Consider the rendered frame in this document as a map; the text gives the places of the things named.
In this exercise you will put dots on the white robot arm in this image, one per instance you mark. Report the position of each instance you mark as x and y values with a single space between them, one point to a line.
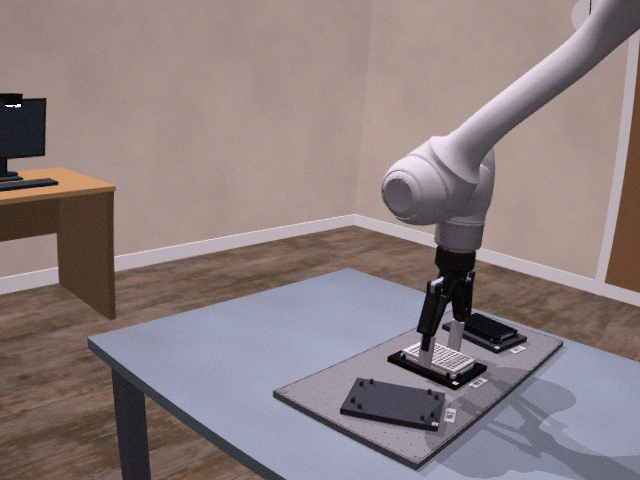
434 182

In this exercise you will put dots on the black well plate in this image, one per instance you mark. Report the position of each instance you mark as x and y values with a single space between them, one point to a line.
487 328

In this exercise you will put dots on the black rectangular plate nest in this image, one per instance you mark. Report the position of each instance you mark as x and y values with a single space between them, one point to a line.
454 384

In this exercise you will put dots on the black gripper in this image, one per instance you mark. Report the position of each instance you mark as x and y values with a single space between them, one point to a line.
455 269

